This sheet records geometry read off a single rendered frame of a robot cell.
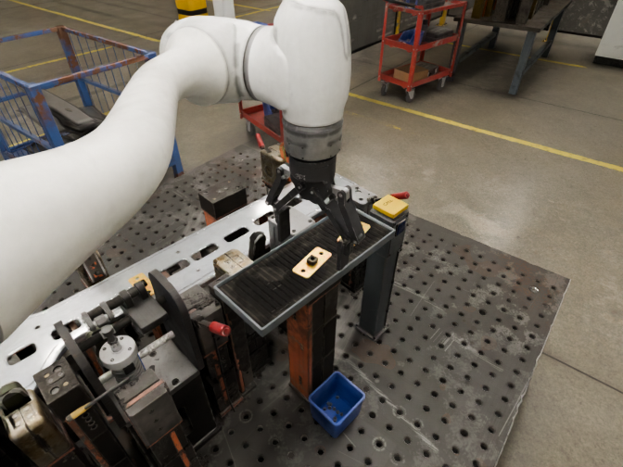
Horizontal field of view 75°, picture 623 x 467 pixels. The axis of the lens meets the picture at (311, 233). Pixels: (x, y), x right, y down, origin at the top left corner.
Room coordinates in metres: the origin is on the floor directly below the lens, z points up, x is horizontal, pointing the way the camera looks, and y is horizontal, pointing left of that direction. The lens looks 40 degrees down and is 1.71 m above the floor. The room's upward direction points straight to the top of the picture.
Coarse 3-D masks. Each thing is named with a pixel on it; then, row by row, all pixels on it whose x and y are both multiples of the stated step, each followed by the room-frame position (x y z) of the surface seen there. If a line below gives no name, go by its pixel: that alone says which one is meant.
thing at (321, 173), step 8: (296, 160) 0.54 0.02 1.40; (304, 160) 0.54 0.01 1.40; (320, 160) 0.54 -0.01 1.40; (328, 160) 0.54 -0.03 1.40; (336, 160) 0.56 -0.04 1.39; (296, 168) 0.54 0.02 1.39; (304, 168) 0.53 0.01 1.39; (312, 168) 0.53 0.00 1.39; (320, 168) 0.53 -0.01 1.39; (328, 168) 0.54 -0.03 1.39; (296, 176) 0.54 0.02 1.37; (304, 176) 0.53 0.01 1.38; (312, 176) 0.53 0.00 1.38; (320, 176) 0.53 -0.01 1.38; (328, 176) 0.54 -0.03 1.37; (296, 184) 0.58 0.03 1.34; (312, 184) 0.56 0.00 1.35; (320, 184) 0.55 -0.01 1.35; (328, 184) 0.54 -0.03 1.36; (304, 192) 0.57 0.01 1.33; (320, 192) 0.55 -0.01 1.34; (328, 192) 0.54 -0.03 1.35; (312, 200) 0.56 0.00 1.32
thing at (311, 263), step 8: (320, 248) 0.61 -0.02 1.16; (312, 256) 0.58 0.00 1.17; (320, 256) 0.58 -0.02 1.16; (328, 256) 0.58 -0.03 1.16; (304, 264) 0.56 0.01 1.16; (312, 264) 0.56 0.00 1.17; (320, 264) 0.56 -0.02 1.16; (296, 272) 0.54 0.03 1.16; (304, 272) 0.54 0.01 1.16; (312, 272) 0.54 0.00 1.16
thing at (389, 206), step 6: (384, 198) 0.79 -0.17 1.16; (390, 198) 0.79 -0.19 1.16; (396, 198) 0.79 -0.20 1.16; (378, 204) 0.76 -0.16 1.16; (384, 204) 0.76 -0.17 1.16; (390, 204) 0.76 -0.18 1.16; (396, 204) 0.76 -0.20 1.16; (402, 204) 0.76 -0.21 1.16; (378, 210) 0.75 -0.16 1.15; (384, 210) 0.74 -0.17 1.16; (390, 210) 0.74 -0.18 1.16; (396, 210) 0.74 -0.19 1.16; (402, 210) 0.75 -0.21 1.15; (390, 216) 0.73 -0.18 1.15; (396, 216) 0.73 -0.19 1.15
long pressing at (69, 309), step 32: (224, 224) 0.89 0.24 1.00; (256, 224) 0.89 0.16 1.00; (160, 256) 0.76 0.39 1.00; (96, 288) 0.65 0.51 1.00; (128, 288) 0.65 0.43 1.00; (32, 320) 0.56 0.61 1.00; (64, 320) 0.56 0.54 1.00; (0, 352) 0.47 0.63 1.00; (64, 352) 0.48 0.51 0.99; (0, 384) 0.41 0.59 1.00; (32, 384) 0.40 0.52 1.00
